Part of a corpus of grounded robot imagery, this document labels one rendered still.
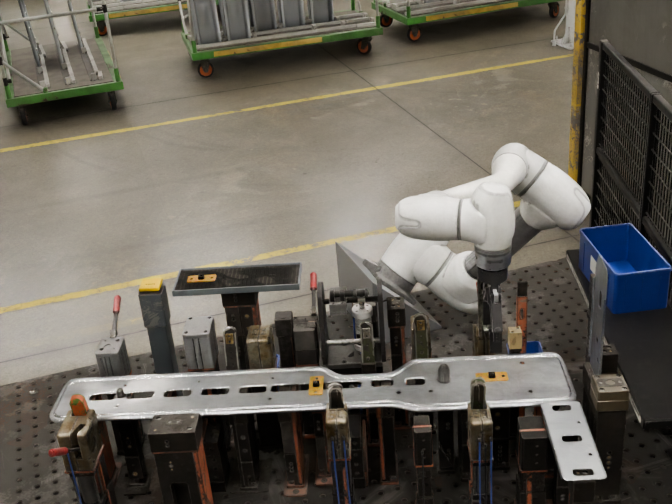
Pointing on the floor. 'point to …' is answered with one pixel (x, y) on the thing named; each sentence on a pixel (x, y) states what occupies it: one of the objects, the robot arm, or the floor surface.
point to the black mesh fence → (631, 154)
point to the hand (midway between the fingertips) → (492, 334)
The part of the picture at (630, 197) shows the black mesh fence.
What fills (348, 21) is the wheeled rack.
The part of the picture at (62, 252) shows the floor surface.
